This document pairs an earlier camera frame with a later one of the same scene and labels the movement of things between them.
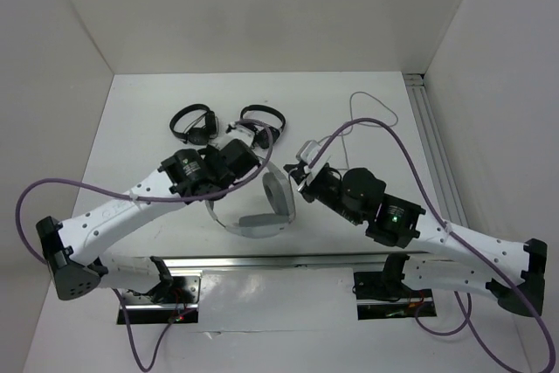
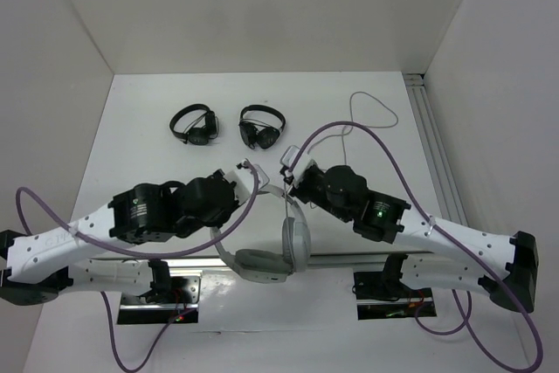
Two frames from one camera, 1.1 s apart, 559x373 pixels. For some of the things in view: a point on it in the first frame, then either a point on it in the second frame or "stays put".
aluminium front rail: x=183 y=266 stays put
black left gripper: x=210 y=149 -> x=219 y=221
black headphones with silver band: x=199 y=135 stays put
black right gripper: x=301 y=179 stays put
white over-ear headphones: x=279 y=208 -> x=270 y=265
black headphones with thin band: x=261 y=133 stays put
